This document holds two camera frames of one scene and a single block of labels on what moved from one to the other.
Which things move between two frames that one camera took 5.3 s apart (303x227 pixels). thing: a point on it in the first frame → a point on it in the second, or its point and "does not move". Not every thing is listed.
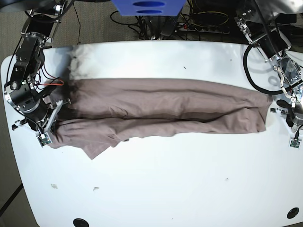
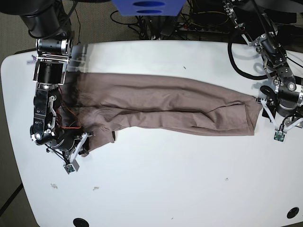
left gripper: (45, 125) → (69, 150)
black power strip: (217, 28) does not move
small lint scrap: (54, 186) does not move
